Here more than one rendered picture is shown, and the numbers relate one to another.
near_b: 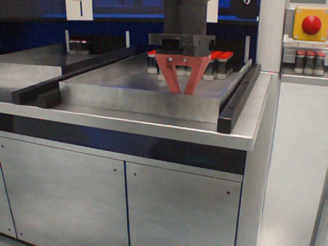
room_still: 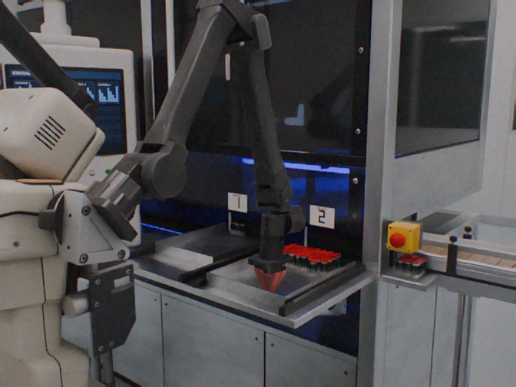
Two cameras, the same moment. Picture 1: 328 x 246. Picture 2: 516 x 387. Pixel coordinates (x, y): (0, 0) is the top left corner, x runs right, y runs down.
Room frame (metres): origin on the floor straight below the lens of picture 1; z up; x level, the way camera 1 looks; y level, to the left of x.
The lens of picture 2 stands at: (-0.65, -0.35, 1.36)
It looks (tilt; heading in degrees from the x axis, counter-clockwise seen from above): 11 degrees down; 18
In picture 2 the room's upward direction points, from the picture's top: straight up
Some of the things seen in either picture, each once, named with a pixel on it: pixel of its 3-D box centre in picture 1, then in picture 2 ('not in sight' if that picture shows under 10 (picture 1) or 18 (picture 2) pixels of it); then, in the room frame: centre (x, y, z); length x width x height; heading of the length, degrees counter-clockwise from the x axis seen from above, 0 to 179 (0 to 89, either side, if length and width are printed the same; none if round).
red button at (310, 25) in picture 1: (311, 24); (398, 239); (0.69, -0.31, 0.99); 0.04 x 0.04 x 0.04; 69
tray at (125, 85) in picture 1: (171, 77); (283, 272); (0.61, -0.01, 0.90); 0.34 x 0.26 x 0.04; 158
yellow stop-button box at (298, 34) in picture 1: (310, 23); (404, 236); (0.73, -0.33, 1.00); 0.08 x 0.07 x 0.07; 159
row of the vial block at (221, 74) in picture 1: (185, 65); (301, 262); (0.69, -0.05, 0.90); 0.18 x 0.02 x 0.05; 68
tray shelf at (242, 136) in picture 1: (105, 79); (245, 266); (0.71, 0.13, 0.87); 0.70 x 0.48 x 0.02; 69
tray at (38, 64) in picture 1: (62, 58); (219, 242); (0.83, 0.26, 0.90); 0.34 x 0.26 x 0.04; 159
